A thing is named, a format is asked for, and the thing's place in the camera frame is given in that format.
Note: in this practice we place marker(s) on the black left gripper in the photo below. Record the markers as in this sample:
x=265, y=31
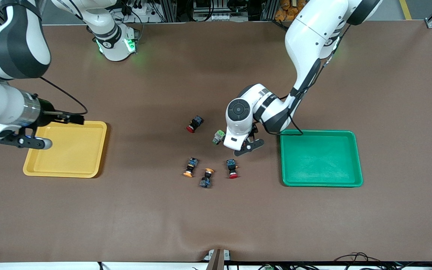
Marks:
x=254, y=130

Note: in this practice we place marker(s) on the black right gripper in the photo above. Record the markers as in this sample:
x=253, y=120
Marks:
x=47, y=113

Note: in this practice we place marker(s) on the silver button with green back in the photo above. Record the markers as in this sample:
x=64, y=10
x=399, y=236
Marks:
x=219, y=137

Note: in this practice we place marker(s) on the orange push button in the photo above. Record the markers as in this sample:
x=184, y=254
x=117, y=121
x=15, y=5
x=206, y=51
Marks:
x=206, y=178
x=190, y=167

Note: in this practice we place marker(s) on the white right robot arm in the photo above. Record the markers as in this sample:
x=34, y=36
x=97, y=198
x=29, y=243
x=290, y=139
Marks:
x=9, y=48

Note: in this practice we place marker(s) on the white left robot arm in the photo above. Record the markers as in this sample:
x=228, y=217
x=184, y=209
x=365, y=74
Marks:
x=313, y=33

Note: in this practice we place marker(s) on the yellow plastic tray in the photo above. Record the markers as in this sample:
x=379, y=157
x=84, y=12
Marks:
x=73, y=157

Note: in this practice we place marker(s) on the red push button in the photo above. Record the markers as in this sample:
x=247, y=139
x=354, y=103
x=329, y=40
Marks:
x=194, y=124
x=232, y=168

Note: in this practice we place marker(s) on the green plastic tray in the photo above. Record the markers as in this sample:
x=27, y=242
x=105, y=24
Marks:
x=321, y=159

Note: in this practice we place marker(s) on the brown table mat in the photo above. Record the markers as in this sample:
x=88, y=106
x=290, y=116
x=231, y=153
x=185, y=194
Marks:
x=216, y=217

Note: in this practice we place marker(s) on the white power strip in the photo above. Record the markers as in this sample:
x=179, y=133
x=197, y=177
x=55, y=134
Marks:
x=219, y=17

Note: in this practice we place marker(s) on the bag of orange items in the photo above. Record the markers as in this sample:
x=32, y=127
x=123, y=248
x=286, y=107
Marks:
x=285, y=13

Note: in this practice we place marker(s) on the white socket strip with plugs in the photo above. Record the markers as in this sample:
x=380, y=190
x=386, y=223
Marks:
x=141, y=13

